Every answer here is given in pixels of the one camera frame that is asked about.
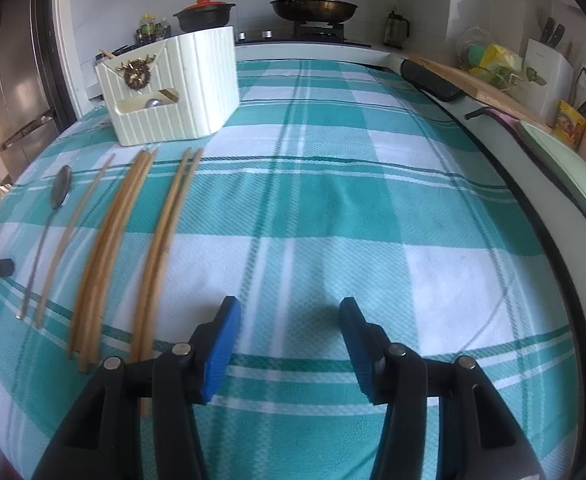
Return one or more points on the yellow snack packet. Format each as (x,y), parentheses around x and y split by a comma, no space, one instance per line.
(570,125)

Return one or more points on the pale green plate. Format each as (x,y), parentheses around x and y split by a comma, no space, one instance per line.
(558,160)

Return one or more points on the yellow capped sauce bottle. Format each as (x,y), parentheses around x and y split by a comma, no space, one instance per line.
(148,30)

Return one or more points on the stainless steel refrigerator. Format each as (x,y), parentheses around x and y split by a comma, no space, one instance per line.
(13,75)

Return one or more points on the yellow green plastic bag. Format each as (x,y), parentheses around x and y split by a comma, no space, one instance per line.
(498,62)

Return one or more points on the clear plastic bag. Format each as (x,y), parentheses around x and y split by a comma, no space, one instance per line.
(470,40)

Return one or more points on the metal spoon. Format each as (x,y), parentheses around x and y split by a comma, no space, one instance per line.
(61,187)
(152,104)

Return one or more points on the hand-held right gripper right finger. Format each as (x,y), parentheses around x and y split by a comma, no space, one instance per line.
(358,347)

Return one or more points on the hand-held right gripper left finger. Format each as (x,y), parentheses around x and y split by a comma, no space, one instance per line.
(220,355)

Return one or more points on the small condiment bottle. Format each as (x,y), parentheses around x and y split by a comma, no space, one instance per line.
(163,30)

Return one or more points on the black flat object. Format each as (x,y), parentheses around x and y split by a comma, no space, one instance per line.
(433,82)

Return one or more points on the black frying pan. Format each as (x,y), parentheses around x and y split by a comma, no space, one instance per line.
(318,10)

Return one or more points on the teal plaid tablecloth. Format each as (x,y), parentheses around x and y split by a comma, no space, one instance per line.
(323,210)

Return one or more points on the wooden cutting board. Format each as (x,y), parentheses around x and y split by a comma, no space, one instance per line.
(493,92)

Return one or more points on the white knife block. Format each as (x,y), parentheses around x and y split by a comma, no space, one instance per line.
(548,90)

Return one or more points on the glass press jar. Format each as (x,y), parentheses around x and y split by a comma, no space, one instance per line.
(396,30)

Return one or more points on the black clay pot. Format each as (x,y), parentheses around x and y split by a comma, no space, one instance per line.
(203,19)

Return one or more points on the cream ribbed utensil holder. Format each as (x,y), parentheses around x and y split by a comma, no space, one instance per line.
(193,85)

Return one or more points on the black gas stove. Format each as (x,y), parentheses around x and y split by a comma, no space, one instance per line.
(283,35)

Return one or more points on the red pot lid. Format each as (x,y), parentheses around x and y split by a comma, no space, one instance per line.
(206,3)

